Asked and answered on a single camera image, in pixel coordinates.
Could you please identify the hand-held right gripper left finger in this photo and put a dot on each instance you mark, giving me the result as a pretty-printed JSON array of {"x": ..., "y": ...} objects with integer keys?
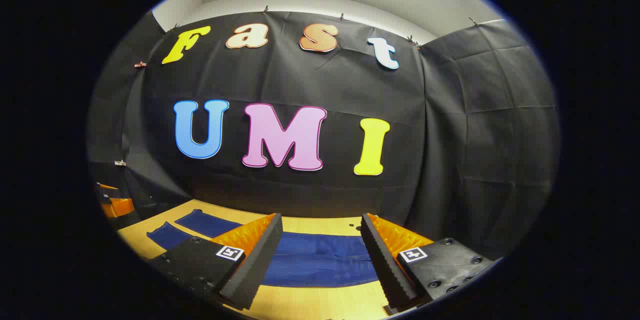
[{"x": 250, "y": 270}]

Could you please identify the blue jeans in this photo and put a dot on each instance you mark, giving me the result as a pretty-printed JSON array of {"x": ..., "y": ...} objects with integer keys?
[{"x": 320, "y": 260}]

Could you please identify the red binder clip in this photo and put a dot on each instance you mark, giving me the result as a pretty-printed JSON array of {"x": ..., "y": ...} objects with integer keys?
[{"x": 140, "y": 64}]

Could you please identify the silver binder clip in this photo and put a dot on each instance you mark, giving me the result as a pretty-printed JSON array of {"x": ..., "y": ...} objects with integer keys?
[{"x": 120, "y": 163}]

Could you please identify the black backdrop cloth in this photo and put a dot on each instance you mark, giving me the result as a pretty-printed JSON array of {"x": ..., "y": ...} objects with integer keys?
[{"x": 300, "y": 79}]

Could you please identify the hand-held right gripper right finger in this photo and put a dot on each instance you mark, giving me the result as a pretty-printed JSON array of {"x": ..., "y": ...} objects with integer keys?
[{"x": 385, "y": 270}]

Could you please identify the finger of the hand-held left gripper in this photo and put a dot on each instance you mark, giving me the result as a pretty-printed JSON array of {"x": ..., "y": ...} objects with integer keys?
[{"x": 119, "y": 208}]

